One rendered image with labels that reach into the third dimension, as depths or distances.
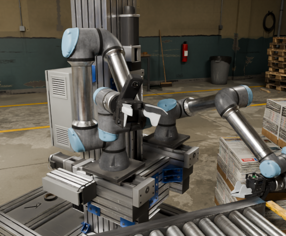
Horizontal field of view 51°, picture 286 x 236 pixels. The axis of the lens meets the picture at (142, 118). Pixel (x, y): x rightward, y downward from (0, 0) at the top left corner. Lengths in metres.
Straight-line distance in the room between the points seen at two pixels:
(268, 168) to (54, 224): 1.44
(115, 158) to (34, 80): 6.42
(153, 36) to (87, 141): 7.09
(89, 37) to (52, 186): 0.76
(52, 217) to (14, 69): 5.76
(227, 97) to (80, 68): 0.69
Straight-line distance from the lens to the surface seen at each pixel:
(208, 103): 1.72
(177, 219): 1.15
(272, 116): 1.90
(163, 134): 1.81
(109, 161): 1.43
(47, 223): 2.25
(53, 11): 7.71
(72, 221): 2.22
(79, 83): 1.30
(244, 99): 1.58
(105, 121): 1.09
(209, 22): 9.11
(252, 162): 1.61
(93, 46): 1.28
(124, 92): 0.94
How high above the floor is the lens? 1.45
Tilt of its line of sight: 16 degrees down
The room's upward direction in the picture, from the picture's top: straight up
